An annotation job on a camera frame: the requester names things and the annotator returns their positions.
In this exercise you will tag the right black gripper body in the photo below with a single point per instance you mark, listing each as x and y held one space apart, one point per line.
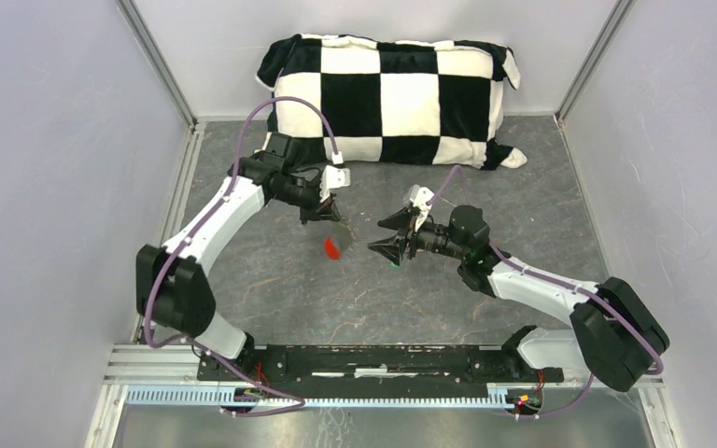
431 237

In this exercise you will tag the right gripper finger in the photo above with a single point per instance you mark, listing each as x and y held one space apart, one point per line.
398 220
392 248

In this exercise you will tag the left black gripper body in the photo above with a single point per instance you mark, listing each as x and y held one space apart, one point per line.
302 193

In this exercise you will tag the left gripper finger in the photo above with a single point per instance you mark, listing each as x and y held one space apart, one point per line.
308 215
331 214

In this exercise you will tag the red key tag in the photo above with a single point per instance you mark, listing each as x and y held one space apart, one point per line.
331 249

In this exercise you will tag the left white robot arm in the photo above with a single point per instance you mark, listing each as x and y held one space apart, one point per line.
172 287

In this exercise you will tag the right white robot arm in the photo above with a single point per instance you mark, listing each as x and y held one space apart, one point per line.
611 333

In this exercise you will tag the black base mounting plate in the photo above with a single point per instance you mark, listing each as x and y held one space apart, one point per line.
388 371

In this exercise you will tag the black and white checkered pillow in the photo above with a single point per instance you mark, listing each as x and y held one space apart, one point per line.
405 102

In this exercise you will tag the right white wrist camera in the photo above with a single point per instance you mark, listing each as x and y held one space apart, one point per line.
420 199

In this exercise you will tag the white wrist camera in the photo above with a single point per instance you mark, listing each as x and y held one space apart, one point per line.
335 178
420 199

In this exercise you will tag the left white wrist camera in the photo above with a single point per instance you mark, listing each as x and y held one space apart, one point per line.
335 178

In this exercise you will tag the white slotted cable duct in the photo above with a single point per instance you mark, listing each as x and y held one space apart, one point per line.
228 396

